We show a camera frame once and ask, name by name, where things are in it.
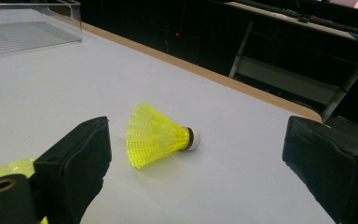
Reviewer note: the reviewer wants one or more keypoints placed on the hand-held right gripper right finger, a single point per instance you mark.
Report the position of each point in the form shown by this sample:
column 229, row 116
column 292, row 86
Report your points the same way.
column 332, row 168

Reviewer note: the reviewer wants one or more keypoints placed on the yellow plastic shuttlecock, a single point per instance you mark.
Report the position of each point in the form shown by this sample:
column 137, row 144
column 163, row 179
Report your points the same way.
column 9, row 169
column 155, row 137

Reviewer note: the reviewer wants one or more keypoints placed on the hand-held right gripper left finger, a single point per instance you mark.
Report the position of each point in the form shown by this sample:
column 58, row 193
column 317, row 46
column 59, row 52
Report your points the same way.
column 74, row 161

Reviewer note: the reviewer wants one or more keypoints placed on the grey metal desk frame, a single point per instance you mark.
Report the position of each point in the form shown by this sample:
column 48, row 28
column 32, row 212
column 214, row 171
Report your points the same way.
column 289, row 74

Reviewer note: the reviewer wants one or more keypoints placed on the clear plastic tray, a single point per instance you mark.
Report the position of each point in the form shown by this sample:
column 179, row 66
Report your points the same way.
column 28, row 37

